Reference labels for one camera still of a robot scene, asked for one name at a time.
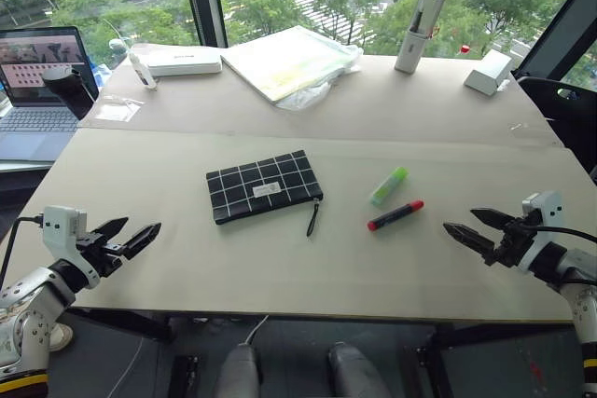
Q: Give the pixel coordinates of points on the white shoe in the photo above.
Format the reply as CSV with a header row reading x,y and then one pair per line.
x,y
60,336

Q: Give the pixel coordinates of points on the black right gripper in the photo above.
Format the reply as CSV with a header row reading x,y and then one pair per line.
x,y
513,242

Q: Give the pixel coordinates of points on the laptop computer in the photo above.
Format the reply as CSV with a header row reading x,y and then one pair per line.
x,y
39,90

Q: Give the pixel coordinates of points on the small white bottle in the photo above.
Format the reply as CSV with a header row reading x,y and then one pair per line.
x,y
143,72

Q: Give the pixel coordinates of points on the white flat box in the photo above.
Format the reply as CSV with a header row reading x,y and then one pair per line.
x,y
183,61

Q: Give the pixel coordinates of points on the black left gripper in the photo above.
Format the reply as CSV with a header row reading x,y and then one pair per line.
x,y
100,251

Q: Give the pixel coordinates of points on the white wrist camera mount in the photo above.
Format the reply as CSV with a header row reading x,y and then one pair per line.
x,y
543,216
63,230

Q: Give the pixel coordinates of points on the small white box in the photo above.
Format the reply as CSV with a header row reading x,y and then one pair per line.
x,y
488,72

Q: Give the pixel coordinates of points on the green highlighter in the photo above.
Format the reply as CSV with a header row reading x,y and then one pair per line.
x,y
390,185

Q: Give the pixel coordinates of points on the white tall pen holder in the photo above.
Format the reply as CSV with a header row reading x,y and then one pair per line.
x,y
420,31

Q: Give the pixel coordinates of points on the clear plastic bag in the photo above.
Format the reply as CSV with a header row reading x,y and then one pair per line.
x,y
116,108

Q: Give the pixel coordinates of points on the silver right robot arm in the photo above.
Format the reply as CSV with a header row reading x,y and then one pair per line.
x,y
576,286

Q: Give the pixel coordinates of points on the white book in plastic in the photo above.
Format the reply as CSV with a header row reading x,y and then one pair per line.
x,y
284,62

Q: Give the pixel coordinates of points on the dark rounded robot knee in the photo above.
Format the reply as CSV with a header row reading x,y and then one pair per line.
x,y
356,372
237,372

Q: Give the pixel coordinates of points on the red black marker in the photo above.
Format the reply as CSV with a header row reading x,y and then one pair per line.
x,y
394,215

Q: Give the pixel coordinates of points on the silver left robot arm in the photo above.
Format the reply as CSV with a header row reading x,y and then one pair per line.
x,y
28,319

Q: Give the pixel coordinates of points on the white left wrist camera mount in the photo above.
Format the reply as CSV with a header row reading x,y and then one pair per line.
x,y
63,230

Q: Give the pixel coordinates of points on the black chair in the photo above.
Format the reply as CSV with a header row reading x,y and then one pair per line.
x,y
559,113

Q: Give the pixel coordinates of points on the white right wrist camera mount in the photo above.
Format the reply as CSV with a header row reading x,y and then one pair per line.
x,y
543,216

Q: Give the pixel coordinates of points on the black white grid pencil case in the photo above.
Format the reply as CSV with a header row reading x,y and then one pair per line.
x,y
263,186

